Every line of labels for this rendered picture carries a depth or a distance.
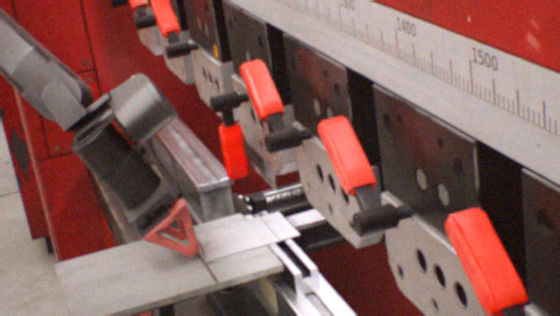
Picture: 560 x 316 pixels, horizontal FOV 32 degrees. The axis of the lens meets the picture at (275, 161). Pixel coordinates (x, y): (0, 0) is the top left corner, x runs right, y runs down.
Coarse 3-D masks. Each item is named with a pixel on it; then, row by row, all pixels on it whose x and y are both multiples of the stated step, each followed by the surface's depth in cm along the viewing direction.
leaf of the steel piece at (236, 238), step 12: (216, 228) 134; (228, 228) 134; (240, 228) 133; (252, 228) 133; (264, 228) 132; (204, 240) 131; (216, 240) 131; (228, 240) 130; (240, 240) 130; (252, 240) 129; (264, 240) 129; (276, 240) 128; (204, 252) 127; (216, 252) 127; (228, 252) 127; (240, 252) 127
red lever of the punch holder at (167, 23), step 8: (152, 0) 127; (160, 0) 127; (168, 0) 128; (152, 8) 128; (160, 8) 126; (168, 8) 127; (160, 16) 126; (168, 16) 126; (160, 24) 125; (168, 24) 125; (176, 24) 126; (168, 32) 125; (176, 32) 125; (176, 40) 125; (168, 48) 123; (176, 48) 123; (184, 48) 124; (192, 48) 124; (168, 56) 124; (176, 56) 124
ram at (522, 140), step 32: (256, 0) 96; (384, 0) 67; (416, 0) 62; (448, 0) 58; (480, 0) 54; (512, 0) 51; (544, 0) 48; (288, 32) 89; (320, 32) 81; (480, 32) 55; (512, 32) 52; (544, 32) 49; (352, 64) 76; (384, 64) 70; (544, 64) 50; (416, 96) 66; (448, 96) 61; (480, 128) 58; (512, 128) 55; (544, 128) 51; (544, 160) 52
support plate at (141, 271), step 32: (224, 224) 136; (96, 256) 132; (128, 256) 130; (160, 256) 129; (192, 256) 128; (256, 256) 125; (64, 288) 124; (96, 288) 123; (128, 288) 122; (160, 288) 121; (192, 288) 120
